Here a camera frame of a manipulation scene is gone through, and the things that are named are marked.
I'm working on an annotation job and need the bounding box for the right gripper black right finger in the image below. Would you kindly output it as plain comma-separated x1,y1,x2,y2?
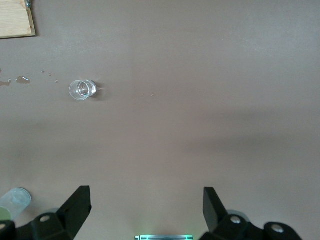
199,186,303,240

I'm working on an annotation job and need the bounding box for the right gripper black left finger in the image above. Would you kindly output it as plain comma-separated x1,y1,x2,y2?
0,185,91,240

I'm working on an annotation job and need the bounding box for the clear glass measuring beaker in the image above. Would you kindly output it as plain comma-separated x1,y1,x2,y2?
68,79,98,102

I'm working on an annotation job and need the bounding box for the clear shaker pale green top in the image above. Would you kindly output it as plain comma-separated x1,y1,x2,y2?
0,187,32,222

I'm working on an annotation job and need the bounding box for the spilled liquid puddle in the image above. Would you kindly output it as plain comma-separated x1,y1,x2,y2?
0,68,60,88

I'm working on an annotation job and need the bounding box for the wooden cutting board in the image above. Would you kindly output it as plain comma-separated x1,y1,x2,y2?
0,0,37,40

